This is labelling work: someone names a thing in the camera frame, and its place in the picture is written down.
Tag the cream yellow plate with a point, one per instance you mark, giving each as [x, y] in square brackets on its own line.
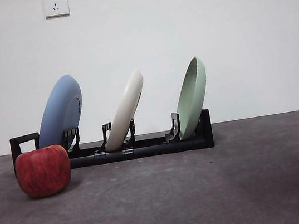
[126, 107]

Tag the red apple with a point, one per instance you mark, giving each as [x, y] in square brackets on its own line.
[43, 171]

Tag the black plate rack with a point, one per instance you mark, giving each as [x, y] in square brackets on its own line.
[155, 149]

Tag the green plate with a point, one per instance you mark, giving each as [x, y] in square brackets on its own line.
[192, 100]

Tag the blue plate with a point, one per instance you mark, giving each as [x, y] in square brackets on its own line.
[56, 111]

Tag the white wall socket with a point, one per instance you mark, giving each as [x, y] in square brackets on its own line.
[55, 3]

